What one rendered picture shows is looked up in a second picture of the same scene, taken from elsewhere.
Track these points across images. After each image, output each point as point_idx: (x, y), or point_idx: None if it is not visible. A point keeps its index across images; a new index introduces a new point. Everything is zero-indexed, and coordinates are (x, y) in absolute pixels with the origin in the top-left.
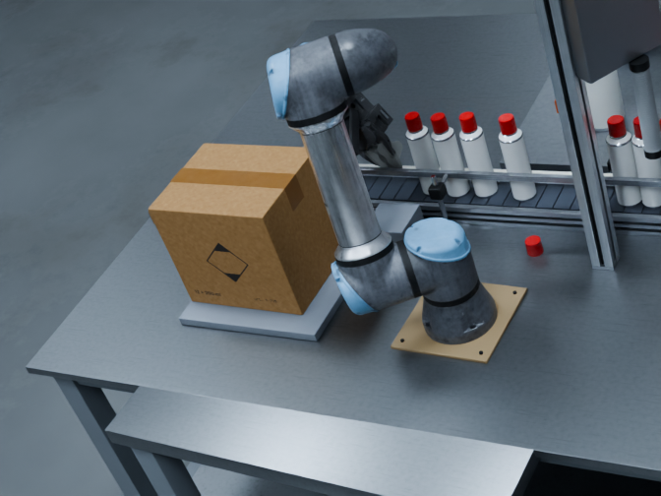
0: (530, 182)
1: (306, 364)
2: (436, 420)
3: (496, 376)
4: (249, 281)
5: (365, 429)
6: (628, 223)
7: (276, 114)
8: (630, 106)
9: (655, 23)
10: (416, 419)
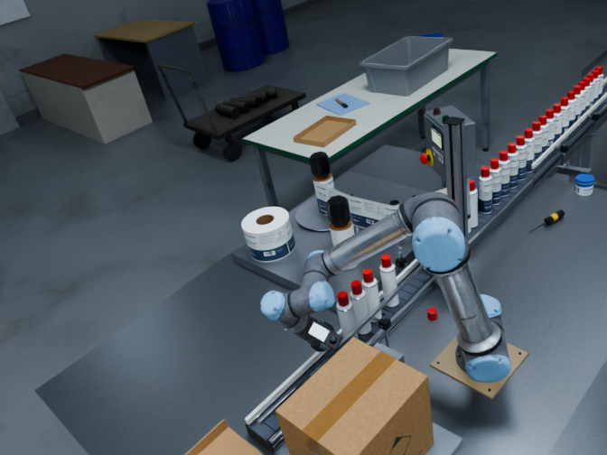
0: None
1: (486, 454)
2: (575, 386)
3: (542, 351)
4: (408, 452)
5: (574, 426)
6: None
7: (459, 261)
8: None
9: None
10: (572, 396)
